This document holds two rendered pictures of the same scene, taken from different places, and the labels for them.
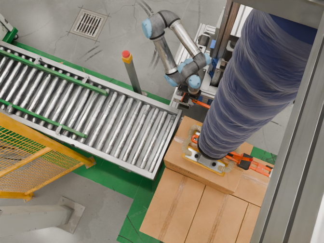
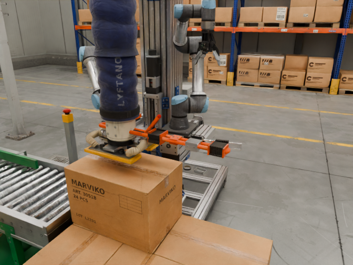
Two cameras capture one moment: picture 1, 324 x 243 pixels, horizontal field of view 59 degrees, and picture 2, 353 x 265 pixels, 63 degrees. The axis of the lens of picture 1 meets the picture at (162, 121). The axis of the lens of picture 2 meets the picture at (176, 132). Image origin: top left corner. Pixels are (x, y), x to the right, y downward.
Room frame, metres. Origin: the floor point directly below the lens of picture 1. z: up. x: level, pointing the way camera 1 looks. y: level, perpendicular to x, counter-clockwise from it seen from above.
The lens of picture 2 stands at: (-1.27, -0.50, 1.77)
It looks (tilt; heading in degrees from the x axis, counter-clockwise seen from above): 21 degrees down; 355
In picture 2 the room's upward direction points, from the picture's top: straight up
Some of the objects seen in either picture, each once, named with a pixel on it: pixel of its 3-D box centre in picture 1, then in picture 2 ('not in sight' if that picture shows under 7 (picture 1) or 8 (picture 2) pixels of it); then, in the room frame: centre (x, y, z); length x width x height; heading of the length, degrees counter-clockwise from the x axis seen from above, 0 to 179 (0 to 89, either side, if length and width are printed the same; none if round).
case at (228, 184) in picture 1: (205, 156); (126, 192); (0.34, -0.33, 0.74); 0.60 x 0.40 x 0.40; 57
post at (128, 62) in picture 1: (134, 79); (74, 164); (1.25, 0.23, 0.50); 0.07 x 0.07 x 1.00; 60
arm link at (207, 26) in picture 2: not in sight; (208, 26); (0.42, -0.84, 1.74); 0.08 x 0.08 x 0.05
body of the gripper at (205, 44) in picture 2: not in sight; (207, 41); (0.42, -0.83, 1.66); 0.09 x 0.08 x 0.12; 152
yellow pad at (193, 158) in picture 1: (205, 160); (112, 150); (0.26, -0.28, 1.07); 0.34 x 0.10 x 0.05; 57
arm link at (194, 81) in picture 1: (194, 83); not in sight; (0.71, -0.24, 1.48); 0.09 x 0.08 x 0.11; 26
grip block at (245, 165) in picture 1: (245, 161); (157, 135); (0.21, -0.54, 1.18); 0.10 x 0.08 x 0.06; 147
